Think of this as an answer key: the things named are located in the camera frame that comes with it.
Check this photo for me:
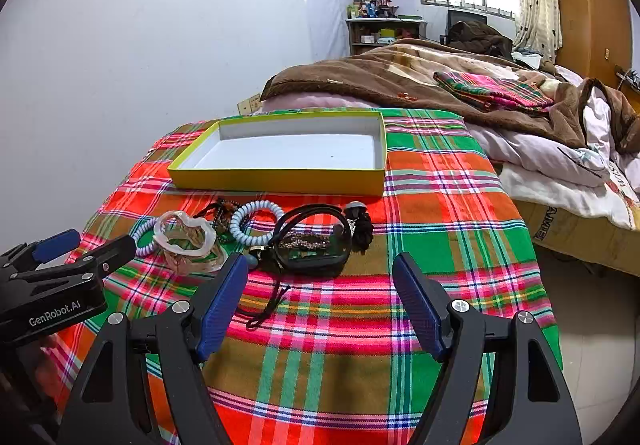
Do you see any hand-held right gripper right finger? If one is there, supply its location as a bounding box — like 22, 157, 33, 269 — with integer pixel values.
391, 252, 583, 445

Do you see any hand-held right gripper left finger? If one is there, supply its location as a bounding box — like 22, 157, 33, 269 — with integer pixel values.
57, 252, 251, 445

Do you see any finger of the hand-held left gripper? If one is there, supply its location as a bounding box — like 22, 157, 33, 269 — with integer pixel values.
47, 234, 137, 283
0, 228, 81, 272

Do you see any purple spiral hair tie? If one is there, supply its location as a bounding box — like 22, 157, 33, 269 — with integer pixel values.
131, 218, 166, 257

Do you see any transparent hair claw clip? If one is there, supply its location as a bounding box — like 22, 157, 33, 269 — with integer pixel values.
154, 211, 228, 275

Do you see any blue spiral hair tie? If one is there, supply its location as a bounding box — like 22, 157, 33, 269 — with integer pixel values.
229, 199, 285, 247

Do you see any black hair tie with charm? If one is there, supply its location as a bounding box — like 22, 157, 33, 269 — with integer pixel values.
344, 200, 375, 254

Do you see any black smart band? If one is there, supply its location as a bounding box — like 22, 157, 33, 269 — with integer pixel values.
260, 204, 353, 278

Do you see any pink rhinestone hair clip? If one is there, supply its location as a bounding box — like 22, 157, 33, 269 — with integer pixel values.
277, 232, 341, 251

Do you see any yellow cardboard box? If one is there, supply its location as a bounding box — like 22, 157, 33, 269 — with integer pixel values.
167, 108, 388, 197

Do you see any white floral quilt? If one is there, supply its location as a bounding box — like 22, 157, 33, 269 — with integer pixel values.
465, 65, 640, 231

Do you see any folded plaid cloth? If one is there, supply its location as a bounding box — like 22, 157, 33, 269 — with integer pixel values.
432, 71, 556, 115

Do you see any pink pillow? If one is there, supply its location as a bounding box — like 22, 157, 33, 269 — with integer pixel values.
262, 92, 376, 113

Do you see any brown blanket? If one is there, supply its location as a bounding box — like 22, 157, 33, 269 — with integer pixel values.
260, 38, 640, 156

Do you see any dark jacket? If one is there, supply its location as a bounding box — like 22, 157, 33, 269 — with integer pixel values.
447, 20, 513, 58

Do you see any wooden shelf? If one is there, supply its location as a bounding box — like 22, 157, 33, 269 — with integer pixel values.
345, 18, 428, 58

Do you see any black monitor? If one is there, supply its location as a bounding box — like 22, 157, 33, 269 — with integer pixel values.
446, 9, 488, 46

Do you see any group of bottles and jars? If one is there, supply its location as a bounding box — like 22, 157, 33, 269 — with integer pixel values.
347, 0, 401, 19

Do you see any wooden wardrobe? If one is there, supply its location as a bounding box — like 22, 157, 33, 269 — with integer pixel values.
550, 0, 640, 88

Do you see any black cord necklace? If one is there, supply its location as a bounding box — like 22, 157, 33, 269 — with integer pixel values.
236, 250, 293, 331

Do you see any dark beaded bracelet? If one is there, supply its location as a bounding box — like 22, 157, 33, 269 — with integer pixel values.
192, 198, 241, 243

